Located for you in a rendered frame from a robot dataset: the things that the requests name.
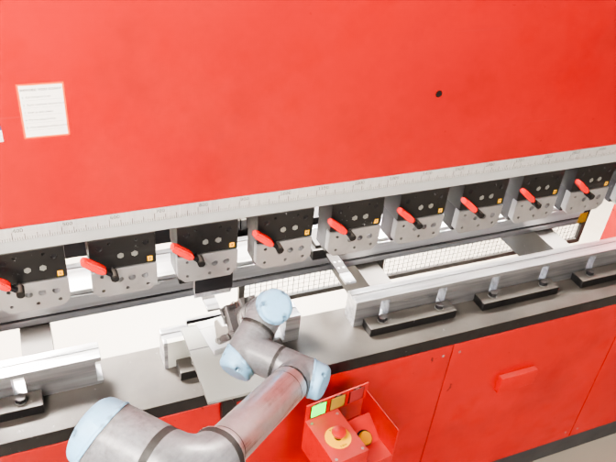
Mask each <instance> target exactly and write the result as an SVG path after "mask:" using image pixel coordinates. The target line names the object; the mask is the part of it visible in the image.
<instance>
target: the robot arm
mask: <svg viewBox="0 0 616 462"><path fill-rule="evenodd" d="M220 313H221V316H222V318H223V322H224V325H225V326H222V325H221V324H220V322H219V321H218V320H215V321H214V329H215V334H216V339H215V342H216V344H218V345H222V344H224V343H226V342H228V341H230V342H229V344H227V345H226V348H225V351H224V353H223V355H222V357H221V359H220V366H221V367H222V369H223V370H224V371H225V372H226V373H228V374H229V375H231V376H232V377H234V378H236V379H238V380H243V381H249V380H250V379H251V377H253V376H254V374H256V375H258V376H260V377H262V378H264V379H265V380H264V381H263V382H262V383H261V384H259V385H258V386H257V387H256V388H255V389H254V390H253V391H252V392H251V393H249V395H248V396H247V397H246V398H245V399H244V400H243V401H242V402H240V403H239V404H238V405H237V406H236V407H235V408H234V409H233V410H232V411H230V412H229V413H228V414H227V415H226V416H225V417H224V418H223V419H222V420H220V421H219V422H218V423H217V424H216V425H215V426H206V427H205V428H203V429H201V430H200V431H199V432H198V433H197V434H190V433H187V432H184V431H183V430H180V429H178V428H176V427H174V426H173V425H171V424H169V423H166V422H164V421H162V420H161V419H159V418H157V417H155V416H153V415H151V414H149V413H147V412H144V411H142V410H140V409H139V408H137V407H135V406H133V405H131V404H130V403H129V402H128V401H121V400H119V399H118V398H115V397H108V398H104V399H101V400H100V401H98V402H97V403H96V404H94V405H93V406H92V407H91V408H90V409H89V410H88V411H87V412H86V413H85V414H84V416H83V417H82V418H81V420H80V421H79V422H78V423H77V425H76V426H75V428H74V430H73V432H72V434H71V437H70V439H69V442H68V445H67V450H66V456H67V458H68V460H69V461H70V462H246V459H247V458H248V457H249V456H250V455H251V454H252V453H253V452H254V451H255V449H256V448H257V447H258V446H259V445H260V444H261V443H262V442H263V441H264V440H265V439H266V438H267V436H268V435H269V434H270V433H271V432H272V431H273V430H274V429H275V428H276V427H277V426H278V424H279V423H280V422H281V421H282V420H283V419H284V418H285V417H286V416H287V415H288V414H289V412H290V411H291V410H292V409H293V408H294V407H295V406H296V405H297V404H298V403H299V402H300V401H301V399H302V398H303V397H304V396H305V397H306V398H307V399H312V400H314V401H317V400H319V399H320V398H321V397H322V396H323V395H324V393H325V390H326V388H327V386H328V383H329V380H330V377H331V369H330V367H329V366H328V365H326V364H325V363H323V362H321V361H318V360H317V359H316V358H312V357H308V356H306V355H304V354H302V353H300V352H297V351H295V350H293V349H290V348H288V347H286V346H283V345H281V344H278V343H276V342H274V341H272V339H273V337H274V336H275V334H276V332H277V330H278V328H279V327H280V325H281V324H283V323H284V322H285V321H286V320H287V319H288V318H289V317H290V315H291V313H292V300H291V298H290V297H289V295H288V294H287V293H286V292H285V291H282V290H280V289H269V290H267V291H263V292H261V293H260V294H259V295H258V296H257V297H255V295H250V296H248V297H244V298H240V299H238V301H236V302H231V303H230V304H228V305H225V306H224V307H222V308H221V309H220ZM226 325H227V326H226Z"/></svg>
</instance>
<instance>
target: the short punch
mask: <svg viewBox="0 0 616 462"><path fill-rule="evenodd" d="M232 285H233V272H232V273H231V274H230V275H225V276H221V277H215V278H211V279H205V280H196V281H194V282H193V292H194V299H195V298H200V297H204V296H209V295H215V294H219V293H224V292H231V287H232Z"/></svg>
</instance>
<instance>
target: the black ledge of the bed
mask: <svg viewBox="0 0 616 462"><path fill-rule="evenodd" d="M555 284H556V285H557V286H558V287H559V289H558V291H557V294H553V295H548V296H545V297H541V298H536V299H532V300H529V301H524V302H517V303H513V304H509V305H505V306H502V307H497V308H493V309H489V310H485V311H481V309H480V308H479V307H478V306H477V305H476V304H475V303H474V301H473V300H472V301H468V302H461V303H456V304H452V305H453V306H454V307H455V308H456V317H454V318H449V319H445V320H442V321H438V322H433V323H430V324H422V325H418V326H415V327H410V328H406V329H402V330H398V331H394V332H390V333H387V334H382V335H375V336H369V335H368V333H367V332H366V330H365V329H364V327H363V326H362V325H358V326H354V327H353V326H352V325H351V323H350V322H349V321H348V319H347V317H346V316H345V310H346V307H345V308H340V309H336V310H332V311H327V312H322V313H315V314H310V315H305V316H302V317H301V322H300V331H299V339H296V340H292V341H288V342H284V343H283V345H285V346H286V347H288V348H290V349H293V350H295V351H297V352H300V353H302V354H304V355H306V356H308V357H310V358H316V359H317V360H318V361H321V362H323V363H325V364H326V365H328V366H329V367H330V369H331V375H333V374H336V373H340V372H344V371H348V370H351V369H358V368H362V367H366V366H369V365H373V364H377V363H380V362H384V361H388V360H392V359H395V358H402V357H406V356H410V355H413V354H417V353H421V352H424V351H428V350H432V349H436V348H439V347H446V346H450V345H454V344H457V343H461V342H465V341H468V340H472V339H476V338H480V337H483V336H490V335H494V334H498V333H502V332H506V331H510V330H513V329H517V328H521V327H525V326H528V325H535V324H539V323H542V322H546V321H550V320H554V319H557V318H561V317H565V316H569V315H572V314H579V313H583V312H586V311H590V310H594V309H598V308H601V307H605V306H609V305H613V304H616V280H612V281H608V282H604V283H600V284H596V285H592V286H588V287H584V288H579V287H578V286H577V285H576V283H575V282H573V281H572V280H571V279H566V280H559V281H555ZM97 364H100V365H101V370H102V373H103V378H104V383H100V384H95V385H92V386H87V387H83V388H79V389H75V390H67V391H63V392H59V393H54V394H51V395H47V396H43V400H44V407H45V412H44V413H39V414H35V415H31V416H27V417H23V418H19V419H15V420H11V421H7V422H3V423H0V457H4V456H8V455H12V454H15V453H19V452H23V451H27V450H30V449H34V448H38V447H42V446H48V445H52V444H56V443H59V442H63V441H67V440H69V439H70V437H71V435H72V432H73V430H74V428H75V426H76V425H77V423H78V422H79V421H80V420H81V418H82V417H83V416H84V414H85V413H86V412H87V411H88V410H89V409H90V408H91V407H92V406H93V405H94V404H96V403H97V402H99V401H100V400H102V399H104V398H108V397H115V398H117V399H119V400H121V401H123V402H129V403H130V404H131V405H133V406H135V407H137V408H139V409H140V410H142V411H144V412H146V413H149V414H151V415H153V416H155V417H157V418H160V417H163V416H167V415H171V414H175V413H181V412H185V411H189V410H192V409H196V408H200V407H204V406H207V405H208V404H207V401H206V398H205V396H204V392H203V389H202V386H201V384H200V381H199V379H198V377H197V378H192V379H186V380H181V379H180V376H179V373H178V370H177V368H176V367H173V368H164V365H163V362H162V359H161V355H160V347H154V348H150V349H145V350H141V351H137V352H132V353H128V354H124V355H119V356H114V357H107V358H102V359H101V361H97V362H95V365H97Z"/></svg>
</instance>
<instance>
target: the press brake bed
mask: <svg viewBox="0 0 616 462"><path fill-rule="evenodd" d="M532 366H536V368H537V369H538V370H537V373H536V375H535V378H534V380H533V384H529V385H526V386H522V387H520V388H516V389H513V390H507V391H504V392H501V393H497V392H496V391H495V390H494V389H495V386H496V383H497V380H498V377H499V375H503V374H506V373H510V372H514V371H516V370H520V369H526V368H529V367H532ZM365 382H368V392H369V393H370V394H371V396H372V397H373V398H374V399H375V401H376V402H377V403H378V404H379V406H380V407H381V408H382V410H383V411H384V412H385V413H386V414H387V415H388V416H389V417H390V419H391V420H392V421H393V423H394V424H395V425H396V426H397V428H398V429H399V433H398V437H397V441H396V445H395V448H394V452H393V455H392V459H391V462H532V461H535V460H537V459H540V458H543V457H547V456H550V455H553V454H555V453H558V452H561V451H564V450H567V449H569V448H572V447H575V446H580V445H583V444H586V443H588V442H591V441H594V440H597V439H600V438H602V437H605V436H608V435H612V434H615V433H616V304H613V305H609V306H605V307H601V308H598V309H594V310H590V311H586V312H583V313H576V314H572V315H569V316H565V317H561V318H557V319H554V320H550V321H546V322H542V323H539V324H532V325H528V326H525V327H521V328H517V329H513V330H510V331H506V332H502V333H498V334H494V335H487V336H483V337H480V338H476V339H472V340H468V341H465V342H461V343H457V344H453V345H450V346H443V347H439V348H436V349H432V350H428V351H424V352H421V353H417V354H413V355H409V356H406V357H399V358H395V359H392V360H388V361H384V362H380V363H377V364H373V365H369V366H365V367H362V368H355V369H351V370H348V371H344V372H340V373H336V374H333V375H331V377H330V380H329V383H328V386H327V388H326V390H325V392H324V395H323V396H322V397H321V398H320V399H319V400H317V401H314V400H312V399H307V398H306V397H305V396H304V397H303V398H302V399H301V401H300V402H299V403H298V404H297V405H296V406H295V407H294V408H293V409H292V410H291V411H290V412H289V414H288V415H287V416H286V417H285V418H284V419H283V420H282V421H281V422H280V423H279V424H278V426H277V427H276V428H275V429H274V430H273V431H272V432H271V433H270V434H269V435H268V436H267V438H266V439H265V440H264V441H263V442H262V443H261V444H260V445H259V446H258V447H257V448H256V449H255V451H254V452H253V453H252V454H251V455H250V456H249V457H248V458H247V459H246V462H310V461H309V459H308V458H307V456H306V455H305V453H304V452H303V450H302V449H301V447H302V440H303V427H304V418H305V412H306V405H309V404H311V403H314V402H318V401H320V400H322V399H325V398H327V397H330V396H332V395H335V394H338V393H339V392H342V391H346V390H348V389H351V388H354V387H356V386H358V385H360V384H363V383H365ZM159 419H161V420H162V421H164V422H166V423H168V424H171V425H173V426H174V427H176V428H178V429H180V430H183V431H184V432H187V433H190V434H197V433H198V432H199V431H200V430H201V429H203V428H205V427H206V426H215V425H216V424H217V423H218V422H219V421H220V420H221V417H220V402H219V403H215V404H211V405H207V406H204V407H200V408H196V409H192V410H189V411H185V412H178V413H175V414H171V415H167V416H163V417H160V418H159ZM68 442H69V440H67V441H63V442H59V443H56V444H52V445H45V446H42V447H38V448H34V449H30V450H27V451H23V452H19V453H15V454H12V455H8V456H1V457H0V462H70V461H69V460H68V458H67V456H66V450H67V445H68Z"/></svg>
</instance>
